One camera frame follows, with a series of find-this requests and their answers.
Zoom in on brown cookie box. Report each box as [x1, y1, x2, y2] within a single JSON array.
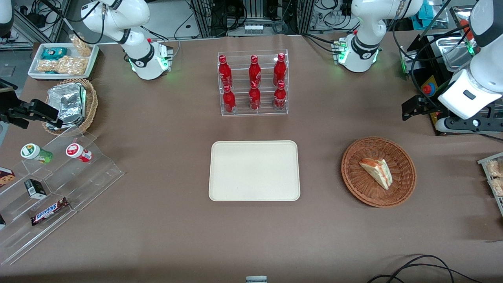
[[0, 167, 16, 188]]

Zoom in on red cola bottle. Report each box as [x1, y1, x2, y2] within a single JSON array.
[[249, 55, 262, 85], [249, 81, 261, 111], [223, 85, 236, 114], [218, 55, 233, 88], [274, 53, 286, 85], [274, 81, 286, 111]]

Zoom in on white rectangular snack tray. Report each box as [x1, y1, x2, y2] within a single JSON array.
[[28, 42, 100, 81]]

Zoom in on long clear cracker bag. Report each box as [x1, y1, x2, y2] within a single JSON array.
[[37, 56, 88, 76]]

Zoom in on clear acrylic step stand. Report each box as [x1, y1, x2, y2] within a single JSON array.
[[0, 126, 125, 266]]

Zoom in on small black carton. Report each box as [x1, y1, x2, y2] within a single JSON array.
[[24, 179, 47, 199]]

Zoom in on teal box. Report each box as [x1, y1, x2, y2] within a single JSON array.
[[417, 0, 443, 28]]

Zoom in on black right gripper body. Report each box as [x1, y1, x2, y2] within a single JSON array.
[[0, 103, 31, 129]]

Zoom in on snickers chocolate bar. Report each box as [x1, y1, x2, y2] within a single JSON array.
[[31, 197, 70, 226]]

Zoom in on black looping floor cable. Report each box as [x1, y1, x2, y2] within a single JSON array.
[[387, 255, 455, 283]]

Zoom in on black power adapter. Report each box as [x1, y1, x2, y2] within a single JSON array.
[[26, 13, 47, 27]]

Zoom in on teal snack packet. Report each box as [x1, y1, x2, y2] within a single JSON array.
[[41, 47, 68, 61]]

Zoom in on small steel pan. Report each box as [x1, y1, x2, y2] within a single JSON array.
[[437, 37, 474, 72]]

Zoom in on black equipment rack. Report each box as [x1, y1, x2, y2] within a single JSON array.
[[191, 0, 315, 38]]

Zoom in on white wire snack tray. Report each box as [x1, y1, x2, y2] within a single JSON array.
[[477, 153, 503, 217]]

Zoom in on small clear cracker bag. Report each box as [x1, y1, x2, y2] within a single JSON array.
[[70, 34, 93, 57]]

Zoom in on black food warmer cabinet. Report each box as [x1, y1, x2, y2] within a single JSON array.
[[407, 28, 503, 137]]

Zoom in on clear acrylic bottle rack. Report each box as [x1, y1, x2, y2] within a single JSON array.
[[217, 49, 289, 116]]

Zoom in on black long floor cable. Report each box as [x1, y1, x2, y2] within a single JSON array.
[[367, 263, 485, 283]]

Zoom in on beige plastic tray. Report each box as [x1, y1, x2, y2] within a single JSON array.
[[208, 140, 301, 202]]

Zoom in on small brown wicker basket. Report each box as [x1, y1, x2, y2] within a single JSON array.
[[42, 78, 99, 136]]

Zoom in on large brown wicker basket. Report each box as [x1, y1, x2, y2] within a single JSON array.
[[341, 136, 417, 208]]

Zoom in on triangular sandwich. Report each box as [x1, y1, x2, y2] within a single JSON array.
[[359, 158, 393, 191]]

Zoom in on silver foil container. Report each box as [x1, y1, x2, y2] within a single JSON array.
[[47, 83, 87, 129]]

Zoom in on silver metal cylinder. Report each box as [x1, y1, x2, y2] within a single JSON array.
[[399, 46, 414, 79]]

